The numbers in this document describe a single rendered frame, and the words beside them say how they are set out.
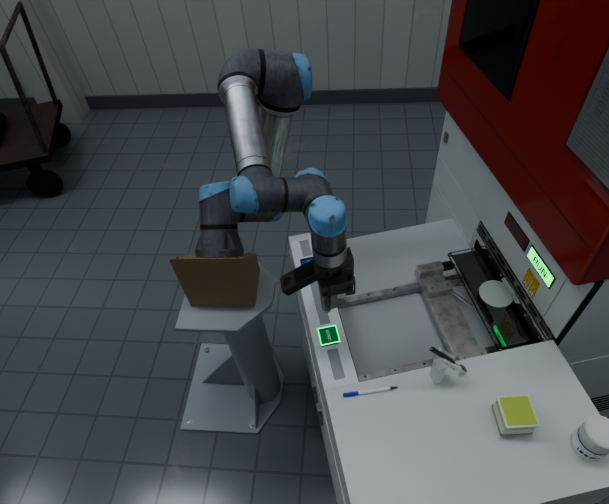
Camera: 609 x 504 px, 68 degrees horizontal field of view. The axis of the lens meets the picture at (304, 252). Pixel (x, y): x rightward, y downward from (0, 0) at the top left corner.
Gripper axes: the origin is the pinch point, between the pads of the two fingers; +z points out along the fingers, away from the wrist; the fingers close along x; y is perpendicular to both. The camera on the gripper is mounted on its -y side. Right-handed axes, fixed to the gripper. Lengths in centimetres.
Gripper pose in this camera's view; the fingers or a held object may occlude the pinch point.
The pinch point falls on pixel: (324, 307)
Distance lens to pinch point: 117.1
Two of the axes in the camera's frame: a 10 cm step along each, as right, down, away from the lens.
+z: 0.7, 6.4, 7.6
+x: -1.9, -7.4, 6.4
